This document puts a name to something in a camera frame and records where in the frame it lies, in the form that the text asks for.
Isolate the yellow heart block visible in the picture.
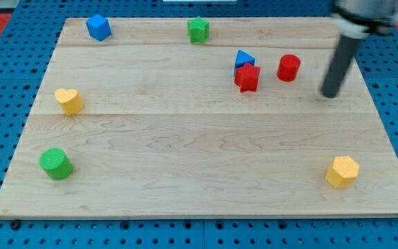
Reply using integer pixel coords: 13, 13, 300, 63
55, 89, 84, 116

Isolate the yellow hexagon block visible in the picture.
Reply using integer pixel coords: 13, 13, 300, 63
325, 156, 360, 189

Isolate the light wooden board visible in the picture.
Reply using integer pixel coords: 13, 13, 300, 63
0, 17, 398, 220

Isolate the red star block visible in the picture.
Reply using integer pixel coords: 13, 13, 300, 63
234, 62, 261, 93

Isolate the blue triangle block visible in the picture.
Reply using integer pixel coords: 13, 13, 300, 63
234, 50, 256, 75

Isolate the blue cube block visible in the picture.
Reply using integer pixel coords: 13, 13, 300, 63
86, 15, 112, 42

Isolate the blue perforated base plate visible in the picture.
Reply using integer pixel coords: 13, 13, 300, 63
0, 1, 398, 248

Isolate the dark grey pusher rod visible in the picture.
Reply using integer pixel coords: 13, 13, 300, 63
320, 35, 363, 98

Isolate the green star block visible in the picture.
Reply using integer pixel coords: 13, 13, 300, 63
187, 17, 209, 44

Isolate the grey robot arm end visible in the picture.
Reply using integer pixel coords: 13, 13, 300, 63
331, 0, 398, 39

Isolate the green cylinder block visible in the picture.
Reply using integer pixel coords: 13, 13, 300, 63
39, 148, 73, 181

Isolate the red cylinder block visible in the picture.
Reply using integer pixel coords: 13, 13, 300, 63
276, 54, 301, 82

